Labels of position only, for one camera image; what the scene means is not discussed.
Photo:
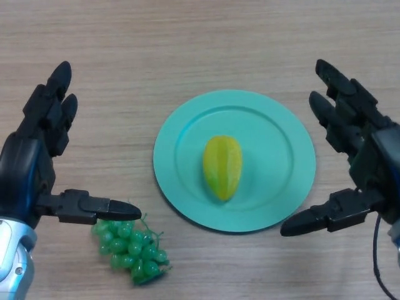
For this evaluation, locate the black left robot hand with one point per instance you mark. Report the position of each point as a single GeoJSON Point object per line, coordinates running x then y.
{"type": "Point", "coordinates": [28, 156]}

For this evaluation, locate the yellow starfruit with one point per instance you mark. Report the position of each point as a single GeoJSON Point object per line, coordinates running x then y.
{"type": "Point", "coordinates": [223, 165]}

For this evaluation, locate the green round plate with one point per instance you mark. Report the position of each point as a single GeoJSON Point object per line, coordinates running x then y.
{"type": "Point", "coordinates": [268, 162]}

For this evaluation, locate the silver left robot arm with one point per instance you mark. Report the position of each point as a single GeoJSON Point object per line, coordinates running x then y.
{"type": "Point", "coordinates": [15, 259]}

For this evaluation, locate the green grape bunch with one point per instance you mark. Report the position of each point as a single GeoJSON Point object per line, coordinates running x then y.
{"type": "Point", "coordinates": [134, 250]}

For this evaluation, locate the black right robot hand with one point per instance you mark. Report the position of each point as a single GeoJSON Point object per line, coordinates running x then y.
{"type": "Point", "coordinates": [365, 150]}

